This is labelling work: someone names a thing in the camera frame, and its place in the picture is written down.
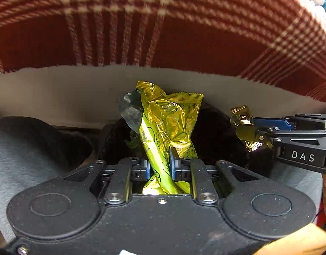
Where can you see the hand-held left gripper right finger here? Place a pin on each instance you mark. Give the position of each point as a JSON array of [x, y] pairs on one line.
[[174, 167]]

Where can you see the small gold wrapper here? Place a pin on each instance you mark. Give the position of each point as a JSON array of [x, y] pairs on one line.
[[242, 117]]

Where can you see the grey cloth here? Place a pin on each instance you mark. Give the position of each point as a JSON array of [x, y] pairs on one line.
[[33, 170]]

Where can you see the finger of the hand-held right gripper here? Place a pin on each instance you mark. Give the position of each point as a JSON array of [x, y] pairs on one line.
[[269, 135], [271, 122]]

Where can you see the green snack wrapper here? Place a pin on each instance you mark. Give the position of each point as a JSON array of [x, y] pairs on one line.
[[155, 148]]

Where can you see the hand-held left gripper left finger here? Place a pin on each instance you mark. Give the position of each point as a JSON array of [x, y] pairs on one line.
[[120, 180]]

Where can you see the white fleece sheet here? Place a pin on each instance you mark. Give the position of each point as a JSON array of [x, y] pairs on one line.
[[72, 95]]

